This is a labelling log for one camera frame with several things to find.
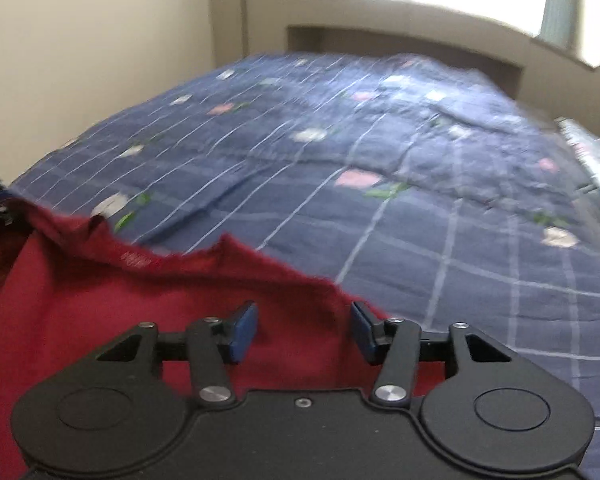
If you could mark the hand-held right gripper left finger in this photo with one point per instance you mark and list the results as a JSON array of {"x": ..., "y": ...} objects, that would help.
[{"x": 242, "y": 332}]

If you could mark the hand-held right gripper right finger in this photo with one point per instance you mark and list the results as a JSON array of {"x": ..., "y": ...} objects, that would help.
[{"x": 361, "y": 332}]

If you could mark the red long-sleeved sweater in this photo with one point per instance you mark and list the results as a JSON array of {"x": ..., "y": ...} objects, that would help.
[{"x": 80, "y": 335}]

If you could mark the blue plaid floral blanket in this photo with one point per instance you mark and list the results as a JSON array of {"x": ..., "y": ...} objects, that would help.
[{"x": 380, "y": 160}]

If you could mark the light blue patterned cloth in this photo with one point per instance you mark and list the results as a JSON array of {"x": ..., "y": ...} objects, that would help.
[{"x": 595, "y": 155}]

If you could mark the beige window bench cabinet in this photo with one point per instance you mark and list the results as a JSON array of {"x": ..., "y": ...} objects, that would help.
[{"x": 405, "y": 20}]

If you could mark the beige tall wardrobe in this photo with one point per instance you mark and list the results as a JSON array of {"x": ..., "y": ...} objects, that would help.
[{"x": 245, "y": 10}]

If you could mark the blue-grey curtain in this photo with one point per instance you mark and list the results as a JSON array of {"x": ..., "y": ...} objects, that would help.
[{"x": 560, "y": 0}]

